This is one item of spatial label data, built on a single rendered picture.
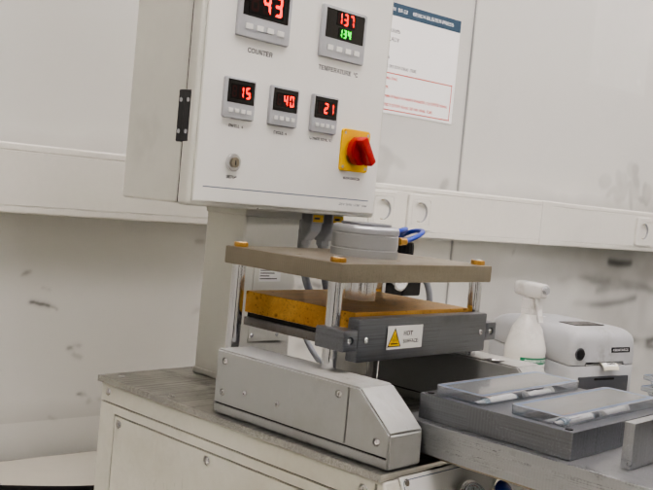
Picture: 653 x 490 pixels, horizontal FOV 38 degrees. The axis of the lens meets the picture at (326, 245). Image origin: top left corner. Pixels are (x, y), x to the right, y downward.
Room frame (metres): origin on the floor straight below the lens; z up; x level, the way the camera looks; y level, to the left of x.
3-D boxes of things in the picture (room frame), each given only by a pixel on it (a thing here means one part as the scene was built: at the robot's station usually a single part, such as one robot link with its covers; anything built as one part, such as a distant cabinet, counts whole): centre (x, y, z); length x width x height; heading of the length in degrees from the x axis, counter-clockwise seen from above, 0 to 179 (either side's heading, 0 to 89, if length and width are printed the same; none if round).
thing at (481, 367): (1.15, -0.19, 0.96); 0.26 x 0.05 x 0.07; 47
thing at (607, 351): (1.95, -0.51, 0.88); 0.25 x 0.20 x 0.17; 34
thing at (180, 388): (1.12, -0.02, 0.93); 0.46 x 0.35 x 0.01; 47
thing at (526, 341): (1.84, -0.41, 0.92); 0.09 x 0.08 x 0.25; 31
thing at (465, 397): (0.95, -0.20, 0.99); 0.18 x 0.06 x 0.02; 137
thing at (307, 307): (1.10, -0.05, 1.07); 0.22 x 0.17 x 0.10; 137
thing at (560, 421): (0.89, -0.26, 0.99); 0.18 x 0.06 x 0.02; 137
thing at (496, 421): (0.92, -0.23, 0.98); 0.20 x 0.17 x 0.03; 137
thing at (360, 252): (1.13, -0.04, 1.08); 0.31 x 0.24 x 0.13; 137
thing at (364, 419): (0.95, 0.00, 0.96); 0.25 x 0.05 x 0.07; 47
